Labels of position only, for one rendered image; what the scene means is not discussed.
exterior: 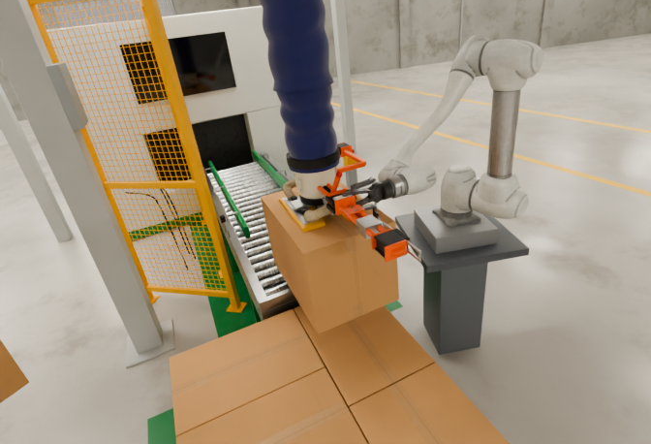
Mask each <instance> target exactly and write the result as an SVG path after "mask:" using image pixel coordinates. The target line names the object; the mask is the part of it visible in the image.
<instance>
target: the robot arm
mask: <svg viewBox="0 0 651 444"><path fill-rule="evenodd" d="M542 64H543V50H542V48H540V47H539V46H538V45H536V44H534V43H532V42H529V41H525V40H513V39H506V40H496V41H489V39H488V38H486V37H485V36H483V35H479V34H478V35H473V36H472V37H470V38H469V39H468V40H467V41H466V42H465V43H464V44H463V46H462V47H461V49H460V50H459V52H458V53H457V54H456V56H455V58H454V61H453V63H452V66H451V69H450V72H449V78H448V82H447V86H446V90H445V93H444V96H443V98H442V100H441V102H440V104H439V105H438V107H437V108H436V110H434V112H432V113H431V115H430V116H429V117H428V118H427V119H426V120H425V121H424V123H423V124H422V125H421V126H420V127H419V128H418V130H417V131H416V132H415V133H414V134H413V135H412V136H411V138H410V139H409V140H408V141H407V142H406V144H405V145H404V146H403V148H402V149H401V151H400V152H399V154H398V155H397V157H395V158H393V159H391V160H390V161H389V162H388V163H387V165H385V166H384V167H383V168H382V169H381V170H380V172H379V174H378V179H379V182H376V178H374V177H372V176H371V177H369V178H368V179H366V180H364V181H361V182H359V183H356V184H353V185H351V189H349V190H348V191H347V192H344V193H342V195H341V196H337V197H334V198H333V200H334V201H337V200H340V199H344V198H347V197H350V196H353V195H358V194H367V193H368V195H367V196H366V197H365V198H364V199H362V200H360V201H358V202H356V204H357V205H360V206H361V207H363V208H364V209H365V210H369V209H373V207H374V208H376V209H377V203H378V202H379V201H382V200H386V199H389V198H392V199H395V198H398V197H401V196H405V195H413V194H416V193H419V192H422V191H425V190H427V189H428V188H430V187H432V186H433V185H434V184H435V183H436V180H437V176H436V173H435V171H434V169H433V168H432V167H430V166H417V167H416V166H413V167H411V159H412V157H413V155H414V153H415V152H416V150H417V149H418V148H419V147H420V146H421V145H422V144H423V143H424V142H425V141H426V140H427V139H428V138H429V137H430V136H431V135H432V134H433V133H434V132H435V130H436V129H437V128H438V127H439V126H440V125H441V124H442V123H443V122H444V121H445V120H446V119H447V118H448V117H449V116H450V114H451V113H452V111H453V110H454V109H455V107H456V106H457V104H458V103H459V101H460V99H461V98H462V96H463V95H464V93H465V92H466V90H467V89H468V88H469V86H470V85H471V84H472V82H473V80H474V78H475V77H482V76H487V78H488V80H489V84H490V87H491V88H492V90H493V95H492V109H491V122H490V135H489V148H488V162H487V171H486V172H485V173H484V174H483V175H482V176H481V177H478V176H477V175H476V172H475V171H474V170H473V169H472V168H471V167H469V166H467V165H462V164H460V165H453V166H451V167H449V169H448V170H447V171H446V172H445V175H444V177H443V180H442V185H441V208H434V209H433V210H432V213H434V214H436V215H437V216H438V217H439V218H440V219H441V220H442V221H443V222H444V223H445V224H446V226H447V227H449V228H452V227H454V226H458V225H462V224H467V223H472V222H481V218H480V217H479V216H477V215H475V214H474V213H473V210H474V211H476V212H479V213H482V214H485V215H488V216H491V217H496V218H501V219H513V218H515V217H519V216H521V215H522V214H523V213H524V211H525V209H526V207H527V205H528V197H527V194H526V192H525V191H524V189H522V188H520V187H519V183H518V178H517V176H516V175H515V174H514V173H513V172H512V163H513V155H514V145H515V136H516V127H517V120H518V112H519V103H520V94H521V89H522V88H523V87H524V85H525V84H526V81H527V79H528V78H531V77H533V76H534V75H535V74H537V73H538V71H539V70H540V68H541V67H542ZM370 184H372V185H371V186H370V187H366V188H362V187H364V186H367V185H370ZM359 188H362V189H359ZM371 202H374V203H371ZM367 203H371V204H369V205H367ZM365 210H364V211H365Z"/></svg>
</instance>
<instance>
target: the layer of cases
mask: <svg viewBox="0 0 651 444"><path fill-rule="evenodd" d="M170 380H171V392H172V403H173V415H174V425H175V436H176V444H510V443H509V442H508V441H507V440H506V439H505V438H504V436H503V435H502V434H501V433H500V432H499V431H498V430H497V429H496V428H495V427H494V426H493V425H492V424H491V423H490V422H489V421H488V420H487V419H486V418H485V417H484V415H483V414H482V413H481V412H480V411H479V409H478V408H477V407H476V405H475V404H474V403H473V402H472V401H471V400H470V399H468V398H467V397H466V395H465V394H464V393H463V392H462V391H461V390H460V389H459V388H458V387H457V386H456V384H455V383H454V382H453V381H452V380H451V379H450V378H449V377H448V376H447V374H446V373H445V372H444V371H443V370H442V369H441V368H440V367H439V366H438V365H437V363H435V361H434V360H433V359H432V358H431V357H430V356H429V355H428V354H427V352H426V351H425V350H424V349H423V348H422V347H421V346H420V345H419V344H418V342H417V341H416V340H415V339H414V338H413V337H412V336H411V335H410V334H409V333H408V331H407V330H406V329H405V328H404V327H403V326H402V325H401V324H400V323H399V321H398V320H397V319H396V318H395V317H394V316H393V315H392V314H391V313H390V312H389V310H388V309H387V308H386V307H385V306H382V307H380V308H377V309H375V310H373V311H370V312H368V313H366V314H363V315H361V316H359V317H356V318H355V319H353V320H350V321H348V322H346V323H343V324H341V325H339V326H336V327H334V328H332V329H329V330H327V331H325V332H323V333H319V334H317V333H316V332H315V330H314V328H313V326H312V325H311V323H310V321H309V320H308V318H307V316H306V315H305V313H304V311H303V310H302V308H301V306H298V307H295V308H294V310H292V309H290V310H288V311H285V312H283V313H280V314H278V315H275V316H273V317H270V318H268V319H265V320H263V321H261V322H259V323H256V324H254V325H251V326H249V327H246V328H244V329H241V330H239V331H236V332H233V333H229V334H227V335H224V336H222V337H219V338H217V339H214V340H212V341H209V342H207V343H205V344H203V345H200V346H198V347H195V348H193V349H190V350H188V351H185V352H183V353H180V354H178V355H175V356H172V357H170Z"/></svg>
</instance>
